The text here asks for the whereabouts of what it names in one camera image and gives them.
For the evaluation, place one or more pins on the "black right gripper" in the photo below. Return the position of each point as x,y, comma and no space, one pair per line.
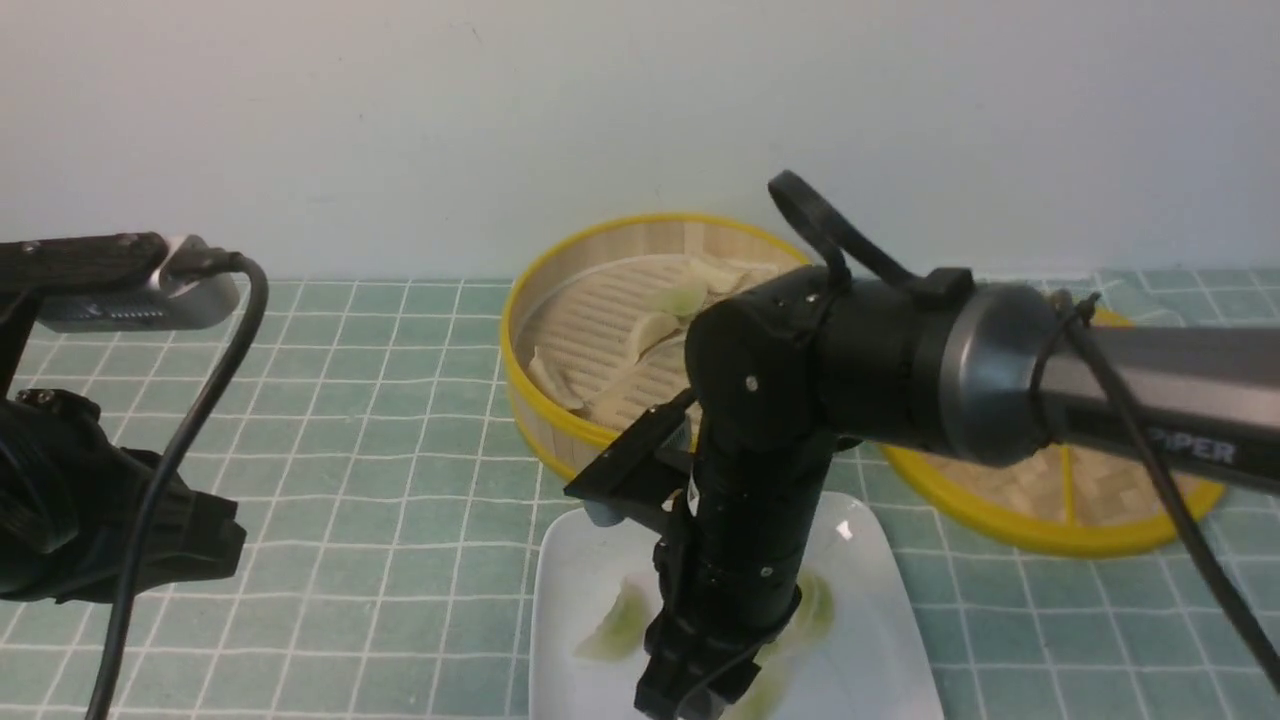
701,651

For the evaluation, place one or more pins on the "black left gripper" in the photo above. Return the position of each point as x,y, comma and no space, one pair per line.
193,537

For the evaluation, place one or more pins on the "white dumpling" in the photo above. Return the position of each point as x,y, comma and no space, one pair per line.
649,330
552,382

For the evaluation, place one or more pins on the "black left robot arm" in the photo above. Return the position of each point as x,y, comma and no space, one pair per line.
70,497

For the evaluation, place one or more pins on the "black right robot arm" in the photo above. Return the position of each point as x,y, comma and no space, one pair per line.
784,376

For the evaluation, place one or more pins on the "green dumpling left on plate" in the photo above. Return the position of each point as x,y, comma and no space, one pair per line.
621,631

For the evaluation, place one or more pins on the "green dumpling on plate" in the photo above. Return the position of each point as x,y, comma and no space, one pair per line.
764,695
816,614
621,631

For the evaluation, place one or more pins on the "green dumpling bottom on plate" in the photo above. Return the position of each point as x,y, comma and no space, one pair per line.
764,695

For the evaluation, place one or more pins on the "green dumpling right on plate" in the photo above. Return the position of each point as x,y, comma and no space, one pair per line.
816,614

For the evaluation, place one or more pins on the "white square plate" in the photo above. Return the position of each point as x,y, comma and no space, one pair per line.
871,665

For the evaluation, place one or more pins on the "green checkered tablecloth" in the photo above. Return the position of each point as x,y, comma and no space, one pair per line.
395,515

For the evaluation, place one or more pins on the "white steamer liner sheet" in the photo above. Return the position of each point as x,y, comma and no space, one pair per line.
583,318

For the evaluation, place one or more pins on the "green dumpling in steamer top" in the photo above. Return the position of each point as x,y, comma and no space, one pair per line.
682,301

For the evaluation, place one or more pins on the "yellow-rimmed bamboo steamer basket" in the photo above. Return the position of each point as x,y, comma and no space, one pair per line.
567,443

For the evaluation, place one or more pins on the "white dumpling steamer top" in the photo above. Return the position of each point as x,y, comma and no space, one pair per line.
716,274

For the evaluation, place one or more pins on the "yellow-rimmed woven steamer lid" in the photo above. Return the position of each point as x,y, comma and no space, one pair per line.
1010,484

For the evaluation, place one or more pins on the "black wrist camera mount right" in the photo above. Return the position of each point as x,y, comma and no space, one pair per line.
635,477

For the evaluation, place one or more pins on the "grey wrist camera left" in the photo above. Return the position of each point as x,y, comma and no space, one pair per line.
123,282

